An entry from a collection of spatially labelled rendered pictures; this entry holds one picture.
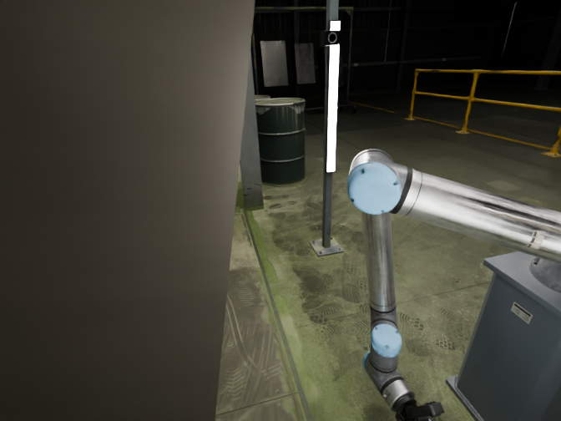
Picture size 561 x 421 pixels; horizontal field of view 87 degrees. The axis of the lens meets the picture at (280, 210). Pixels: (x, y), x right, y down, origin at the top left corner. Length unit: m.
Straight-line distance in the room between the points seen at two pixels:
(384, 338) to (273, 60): 6.91
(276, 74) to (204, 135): 7.14
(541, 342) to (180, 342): 1.00
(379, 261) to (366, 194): 0.34
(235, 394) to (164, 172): 1.20
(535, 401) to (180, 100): 1.27
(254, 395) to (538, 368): 0.97
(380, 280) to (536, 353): 0.48
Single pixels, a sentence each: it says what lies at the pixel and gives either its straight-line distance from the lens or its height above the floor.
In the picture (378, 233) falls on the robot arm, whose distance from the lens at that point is 0.93.
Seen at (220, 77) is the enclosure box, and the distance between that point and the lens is 0.33.
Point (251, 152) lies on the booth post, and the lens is 2.63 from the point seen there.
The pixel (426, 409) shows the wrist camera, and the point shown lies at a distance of 1.04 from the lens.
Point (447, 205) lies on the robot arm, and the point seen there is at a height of 0.96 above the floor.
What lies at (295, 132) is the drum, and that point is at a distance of 3.20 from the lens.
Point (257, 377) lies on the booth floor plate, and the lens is 1.47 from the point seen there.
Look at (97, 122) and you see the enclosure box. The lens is 0.34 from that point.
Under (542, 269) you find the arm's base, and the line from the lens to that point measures 1.17.
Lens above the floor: 1.25
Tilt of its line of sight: 27 degrees down
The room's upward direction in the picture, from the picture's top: 3 degrees counter-clockwise
